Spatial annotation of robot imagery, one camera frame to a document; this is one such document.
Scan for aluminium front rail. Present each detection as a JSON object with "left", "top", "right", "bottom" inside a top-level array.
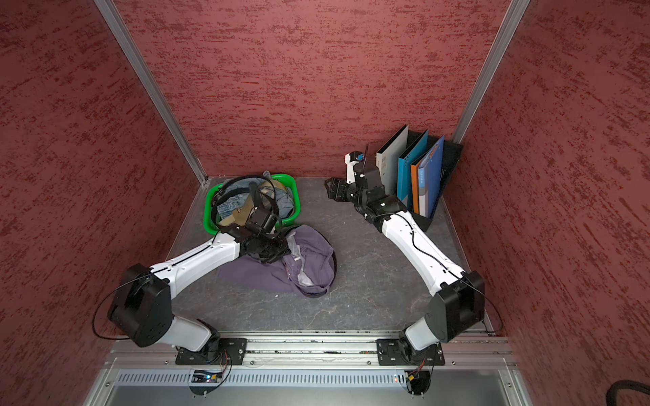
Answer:
[{"left": 86, "top": 331, "right": 532, "bottom": 405}]

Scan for black hose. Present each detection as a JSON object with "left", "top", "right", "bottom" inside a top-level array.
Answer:
[{"left": 605, "top": 379, "right": 650, "bottom": 406}]

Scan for teal folder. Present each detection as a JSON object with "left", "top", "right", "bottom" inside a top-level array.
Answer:
[{"left": 396, "top": 130, "right": 429, "bottom": 208}]

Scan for green plastic basket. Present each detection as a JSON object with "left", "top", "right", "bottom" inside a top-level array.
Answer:
[{"left": 203, "top": 174, "right": 301, "bottom": 235}]

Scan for blue folder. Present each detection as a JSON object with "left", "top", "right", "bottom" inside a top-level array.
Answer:
[{"left": 417, "top": 137, "right": 445, "bottom": 218}]

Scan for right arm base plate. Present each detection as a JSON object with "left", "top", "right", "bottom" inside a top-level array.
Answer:
[{"left": 376, "top": 338, "right": 445, "bottom": 367}]

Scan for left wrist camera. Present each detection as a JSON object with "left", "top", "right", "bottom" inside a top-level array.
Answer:
[{"left": 245, "top": 190, "right": 279, "bottom": 235}]

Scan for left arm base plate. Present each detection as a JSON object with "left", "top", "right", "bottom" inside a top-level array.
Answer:
[{"left": 175, "top": 338, "right": 248, "bottom": 366}]

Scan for black belt in basket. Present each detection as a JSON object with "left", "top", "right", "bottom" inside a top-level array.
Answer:
[{"left": 210, "top": 175, "right": 279, "bottom": 228}]

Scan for black file rack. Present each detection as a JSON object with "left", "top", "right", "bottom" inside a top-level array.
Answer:
[{"left": 410, "top": 135, "right": 463, "bottom": 231}]

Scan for white folder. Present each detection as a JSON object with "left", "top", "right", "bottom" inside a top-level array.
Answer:
[{"left": 376, "top": 125, "right": 409, "bottom": 195}]

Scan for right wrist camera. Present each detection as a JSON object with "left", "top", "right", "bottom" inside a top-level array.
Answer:
[{"left": 345, "top": 151, "right": 365, "bottom": 184}]

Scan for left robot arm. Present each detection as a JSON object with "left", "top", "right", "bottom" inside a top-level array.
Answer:
[{"left": 108, "top": 226, "right": 289, "bottom": 353}]

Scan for grey clothes in basket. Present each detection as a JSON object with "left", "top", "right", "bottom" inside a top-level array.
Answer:
[{"left": 218, "top": 179, "right": 296, "bottom": 220}]

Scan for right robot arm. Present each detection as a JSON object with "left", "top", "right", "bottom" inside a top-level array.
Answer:
[{"left": 324, "top": 178, "right": 486, "bottom": 352}]

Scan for purple trousers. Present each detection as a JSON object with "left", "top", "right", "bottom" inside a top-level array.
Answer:
[{"left": 217, "top": 225, "right": 337, "bottom": 299}]

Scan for right aluminium corner post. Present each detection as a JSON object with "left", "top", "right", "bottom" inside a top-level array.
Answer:
[{"left": 451, "top": 0, "right": 530, "bottom": 144}]

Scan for tan belt in basket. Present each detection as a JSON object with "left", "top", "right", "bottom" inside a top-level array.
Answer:
[{"left": 219, "top": 185, "right": 260, "bottom": 227}]

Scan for left aluminium corner post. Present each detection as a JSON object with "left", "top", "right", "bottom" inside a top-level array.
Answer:
[{"left": 94, "top": 0, "right": 209, "bottom": 187}]

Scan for aluminium corner post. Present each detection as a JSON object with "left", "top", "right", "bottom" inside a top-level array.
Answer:
[
  {"left": 94, "top": 0, "right": 209, "bottom": 187},
  {"left": 451, "top": 0, "right": 530, "bottom": 144}
]

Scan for orange folder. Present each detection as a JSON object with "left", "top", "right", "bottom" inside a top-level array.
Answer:
[{"left": 411, "top": 162, "right": 419, "bottom": 214}]

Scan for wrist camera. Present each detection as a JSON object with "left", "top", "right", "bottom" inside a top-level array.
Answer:
[
  {"left": 345, "top": 151, "right": 365, "bottom": 184},
  {"left": 245, "top": 190, "right": 279, "bottom": 235}
]

